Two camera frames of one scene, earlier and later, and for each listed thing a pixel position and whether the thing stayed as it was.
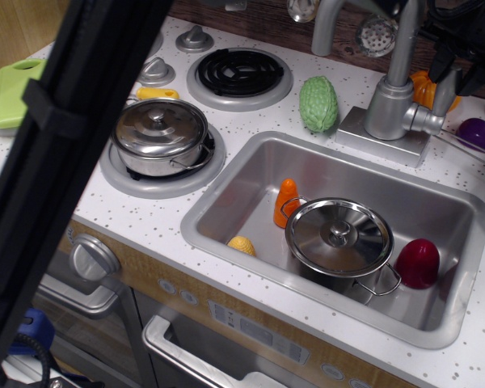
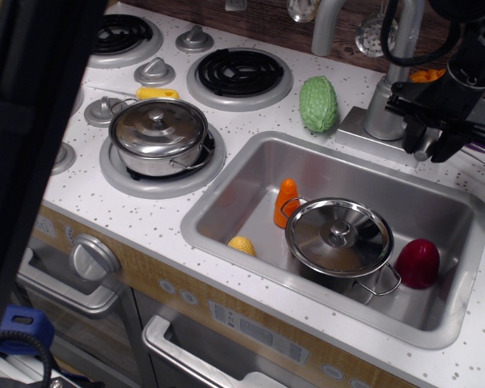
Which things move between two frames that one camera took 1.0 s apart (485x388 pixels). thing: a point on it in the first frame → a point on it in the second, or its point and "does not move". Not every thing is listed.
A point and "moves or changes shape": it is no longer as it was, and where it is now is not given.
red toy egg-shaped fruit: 418,263 does not move
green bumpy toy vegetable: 318,103 does not move
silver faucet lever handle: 417,117 moves or changes shape
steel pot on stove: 161,137 does not move
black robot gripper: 477,31 → 442,101
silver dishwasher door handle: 154,339 does not move
